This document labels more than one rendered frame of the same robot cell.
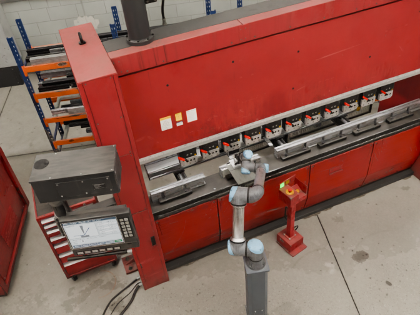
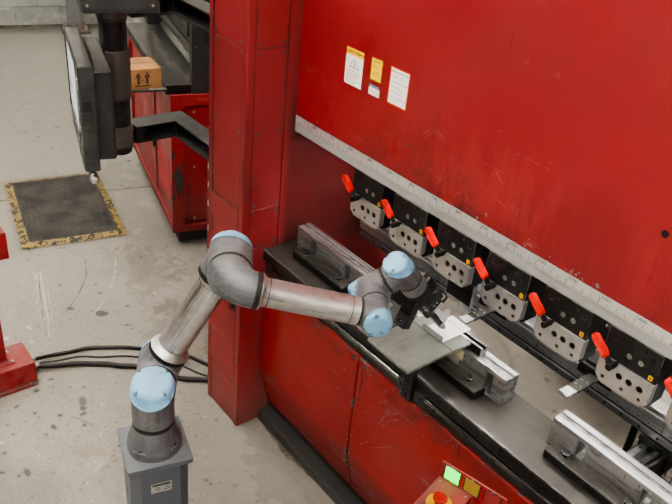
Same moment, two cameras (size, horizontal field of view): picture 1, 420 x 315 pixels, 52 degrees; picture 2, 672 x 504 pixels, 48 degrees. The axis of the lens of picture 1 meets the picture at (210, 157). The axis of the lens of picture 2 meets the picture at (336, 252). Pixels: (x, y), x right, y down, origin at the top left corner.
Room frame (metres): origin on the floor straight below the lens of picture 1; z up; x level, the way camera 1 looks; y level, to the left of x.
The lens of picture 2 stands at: (1.80, -1.87, 2.38)
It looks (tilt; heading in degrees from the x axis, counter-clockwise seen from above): 31 degrees down; 68
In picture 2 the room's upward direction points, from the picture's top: 6 degrees clockwise
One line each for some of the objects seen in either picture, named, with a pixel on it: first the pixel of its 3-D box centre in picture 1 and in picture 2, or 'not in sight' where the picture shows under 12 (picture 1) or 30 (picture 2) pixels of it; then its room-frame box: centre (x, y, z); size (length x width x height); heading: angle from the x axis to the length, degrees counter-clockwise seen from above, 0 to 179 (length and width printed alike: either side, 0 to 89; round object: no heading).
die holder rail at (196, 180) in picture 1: (177, 187); (343, 264); (2.73, 0.31, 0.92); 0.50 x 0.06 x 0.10; 108
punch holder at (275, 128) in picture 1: (271, 126); (571, 320); (3.02, -0.57, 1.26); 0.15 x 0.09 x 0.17; 108
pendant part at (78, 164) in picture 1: (90, 209); (113, 61); (2.00, 0.82, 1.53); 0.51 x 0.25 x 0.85; 92
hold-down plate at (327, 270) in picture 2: (175, 195); (321, 270); (2.66, 0.34, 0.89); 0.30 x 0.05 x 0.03; 108
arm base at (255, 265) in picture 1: (255, 258); (153, 430); (1.97, -0.27, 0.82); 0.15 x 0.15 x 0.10
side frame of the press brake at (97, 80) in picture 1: (120, 171); (317, 155); (2.76, 0.77, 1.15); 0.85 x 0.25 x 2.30; 18
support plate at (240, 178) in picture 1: (241, 172); (419, 341); (2.77, -0.26, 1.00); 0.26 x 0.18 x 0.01; 18
